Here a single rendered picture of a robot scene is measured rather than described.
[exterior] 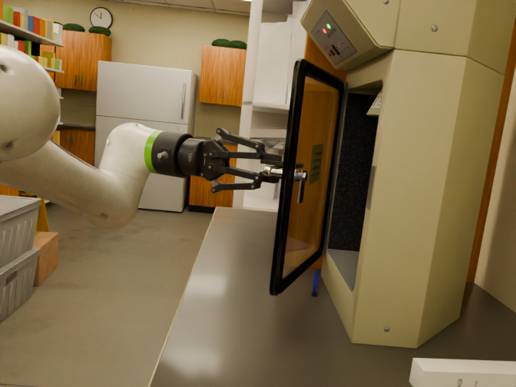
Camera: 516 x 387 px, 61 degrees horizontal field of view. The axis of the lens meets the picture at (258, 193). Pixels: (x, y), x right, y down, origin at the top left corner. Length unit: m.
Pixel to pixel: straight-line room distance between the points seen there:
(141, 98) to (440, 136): 5.15
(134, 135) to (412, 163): 0.55
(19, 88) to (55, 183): 0.32
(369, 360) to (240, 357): 0.20
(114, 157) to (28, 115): 0.46
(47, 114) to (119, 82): 5.28
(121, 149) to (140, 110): 4.77
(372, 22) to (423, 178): 0.25
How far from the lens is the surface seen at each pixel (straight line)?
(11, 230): 2.87
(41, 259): 3.43
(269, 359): 0.70
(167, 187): 5.71
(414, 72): 0.72
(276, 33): 2.11
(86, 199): 0.86
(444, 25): 0.74
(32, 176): 0.77
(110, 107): 5.81
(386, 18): 0.72
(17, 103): 0.50
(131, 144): 0.94
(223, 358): 0.69
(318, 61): 1.06
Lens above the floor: 1.29
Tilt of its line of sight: 9 degrees down
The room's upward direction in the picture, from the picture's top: 6 degrees clockwise
